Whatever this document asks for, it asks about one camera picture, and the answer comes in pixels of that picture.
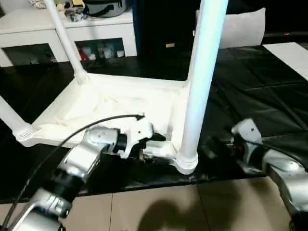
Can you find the black cabinet with yellow label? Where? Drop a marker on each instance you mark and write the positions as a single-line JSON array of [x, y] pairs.
[[163, 24]]

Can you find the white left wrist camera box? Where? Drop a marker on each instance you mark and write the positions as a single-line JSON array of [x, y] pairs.
[[137, 131]]

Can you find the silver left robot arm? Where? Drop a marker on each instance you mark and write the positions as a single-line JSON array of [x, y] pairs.
[[86, 154]]

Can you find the grey pillow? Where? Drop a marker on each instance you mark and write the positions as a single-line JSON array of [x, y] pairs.
[[245, 29]]

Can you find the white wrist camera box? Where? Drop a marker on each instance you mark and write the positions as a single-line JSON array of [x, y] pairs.
[[137, 131], [246, 131]]

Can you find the white flat board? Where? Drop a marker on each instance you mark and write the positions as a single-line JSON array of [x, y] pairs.
[[291, 57]]

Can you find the white plastic table top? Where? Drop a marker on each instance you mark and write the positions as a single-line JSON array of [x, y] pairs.
[[120, 103]]

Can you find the white sideboard cabinet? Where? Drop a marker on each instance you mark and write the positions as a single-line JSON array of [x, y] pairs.
[[29, 31]]

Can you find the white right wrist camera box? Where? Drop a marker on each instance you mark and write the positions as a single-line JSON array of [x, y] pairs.
[[246, 131]]

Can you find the colourful clutter bundle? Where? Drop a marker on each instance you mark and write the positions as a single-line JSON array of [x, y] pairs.
[[72, 12]]

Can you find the white plastic table leg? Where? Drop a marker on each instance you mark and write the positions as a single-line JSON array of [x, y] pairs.
[[188, 57], [67, 43], [12, 118], [202, 72]]

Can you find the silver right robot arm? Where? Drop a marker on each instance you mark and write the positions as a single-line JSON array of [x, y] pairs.
[[284, 173]]

